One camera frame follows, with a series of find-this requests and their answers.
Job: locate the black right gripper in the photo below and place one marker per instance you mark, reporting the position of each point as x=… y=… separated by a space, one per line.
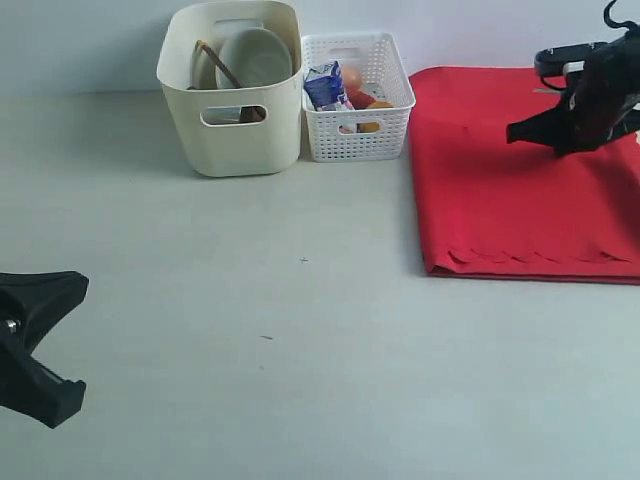
x=601 y=108

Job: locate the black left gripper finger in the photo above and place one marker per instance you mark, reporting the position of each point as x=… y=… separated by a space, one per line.
x=38 y=302
x=31 y=389

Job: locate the red table cloth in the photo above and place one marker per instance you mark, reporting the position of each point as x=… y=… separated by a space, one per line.
x=490 y=209

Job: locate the yellow lemon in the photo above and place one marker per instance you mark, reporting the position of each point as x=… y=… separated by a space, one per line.
x=373 y=126

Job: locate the red toy shrimp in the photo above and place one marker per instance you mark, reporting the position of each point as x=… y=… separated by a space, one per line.
x=359 y=99

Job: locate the brown egg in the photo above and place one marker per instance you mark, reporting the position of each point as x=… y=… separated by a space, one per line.
x=352 y=77

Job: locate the blue milk carton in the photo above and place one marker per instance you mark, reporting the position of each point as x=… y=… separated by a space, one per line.
x=325 y=88

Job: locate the white ceramic bowl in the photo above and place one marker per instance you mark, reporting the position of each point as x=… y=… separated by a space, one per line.
x=256 y=57

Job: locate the steel cup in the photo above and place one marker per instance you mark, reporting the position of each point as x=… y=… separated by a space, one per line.
x=202 y=70

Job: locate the brown wooden plate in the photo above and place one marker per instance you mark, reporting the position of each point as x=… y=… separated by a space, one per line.
x=251 y=114

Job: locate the white perforated basket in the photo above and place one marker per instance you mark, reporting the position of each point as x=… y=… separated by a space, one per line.
x=378 y=89

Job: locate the cream plastic bin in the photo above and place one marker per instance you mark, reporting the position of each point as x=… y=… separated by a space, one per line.
x=215 y=143

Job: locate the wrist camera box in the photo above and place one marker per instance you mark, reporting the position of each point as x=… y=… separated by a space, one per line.
x=550 y=62

